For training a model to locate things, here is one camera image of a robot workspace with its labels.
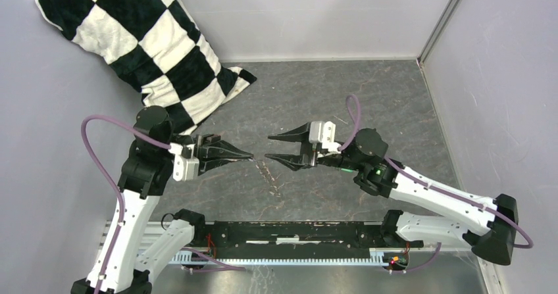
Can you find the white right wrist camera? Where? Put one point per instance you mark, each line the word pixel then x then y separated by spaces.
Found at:
pixel 322 133

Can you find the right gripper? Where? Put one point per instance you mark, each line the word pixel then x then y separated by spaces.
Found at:
pixel 297 134

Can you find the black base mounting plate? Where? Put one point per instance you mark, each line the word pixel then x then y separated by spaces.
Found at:
pixel 284 251

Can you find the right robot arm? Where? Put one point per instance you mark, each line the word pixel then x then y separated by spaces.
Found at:
pixel 488 225

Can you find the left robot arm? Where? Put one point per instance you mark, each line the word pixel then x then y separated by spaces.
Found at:
pixel 156 155

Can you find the metal key organizer plate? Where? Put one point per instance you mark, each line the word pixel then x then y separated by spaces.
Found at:
pixel 265 172

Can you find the black and white checkered pillow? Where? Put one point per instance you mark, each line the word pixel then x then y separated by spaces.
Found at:
pixel 156 47

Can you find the aluminium corner profile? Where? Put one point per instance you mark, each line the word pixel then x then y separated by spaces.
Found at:
pixel 437 31

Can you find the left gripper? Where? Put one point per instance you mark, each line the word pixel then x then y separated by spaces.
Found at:
pixel 219 148

